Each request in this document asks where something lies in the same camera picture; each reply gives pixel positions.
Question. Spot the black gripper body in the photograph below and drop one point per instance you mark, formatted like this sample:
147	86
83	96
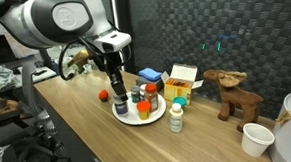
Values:
110	62

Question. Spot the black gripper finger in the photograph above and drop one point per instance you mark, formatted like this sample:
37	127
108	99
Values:
115	86
122	89

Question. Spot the small green labelled jar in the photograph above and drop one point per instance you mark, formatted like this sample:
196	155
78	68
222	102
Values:
135	95

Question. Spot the large white bottle blue label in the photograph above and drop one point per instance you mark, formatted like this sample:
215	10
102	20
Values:
121	108

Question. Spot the white bottle purple label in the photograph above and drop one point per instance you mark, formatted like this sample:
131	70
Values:
143	92

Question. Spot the small orange cup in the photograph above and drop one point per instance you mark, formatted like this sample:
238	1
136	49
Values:
143	110

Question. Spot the spice bottle orange lid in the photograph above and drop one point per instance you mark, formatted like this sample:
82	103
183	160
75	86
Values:
151	98

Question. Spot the slim white bottle green label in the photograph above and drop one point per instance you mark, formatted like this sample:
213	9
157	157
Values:
176	118

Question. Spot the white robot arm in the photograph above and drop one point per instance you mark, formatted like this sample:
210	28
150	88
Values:
32	20

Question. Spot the white paper plate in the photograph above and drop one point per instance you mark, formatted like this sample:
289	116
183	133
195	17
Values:
134	120

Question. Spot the brown moose plushie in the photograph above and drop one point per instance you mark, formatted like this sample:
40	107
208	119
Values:
236	98

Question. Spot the red tomato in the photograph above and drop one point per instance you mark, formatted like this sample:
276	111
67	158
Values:
103	95

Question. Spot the blue folded cloth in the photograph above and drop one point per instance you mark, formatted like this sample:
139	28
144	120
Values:
150	74

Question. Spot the grey foam block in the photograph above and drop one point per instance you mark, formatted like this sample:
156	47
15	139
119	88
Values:
160	84

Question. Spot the open yellow cardboard box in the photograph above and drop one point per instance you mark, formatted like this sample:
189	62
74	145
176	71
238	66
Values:
177	91

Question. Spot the white side desk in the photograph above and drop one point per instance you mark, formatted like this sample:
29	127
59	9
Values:
50	76

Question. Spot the brown patterned cushion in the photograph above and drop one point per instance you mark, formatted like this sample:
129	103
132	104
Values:
1	108

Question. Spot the white paper cup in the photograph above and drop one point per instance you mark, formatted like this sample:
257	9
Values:
256	142

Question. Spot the white bucket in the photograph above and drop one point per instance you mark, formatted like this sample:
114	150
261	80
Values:
289	140

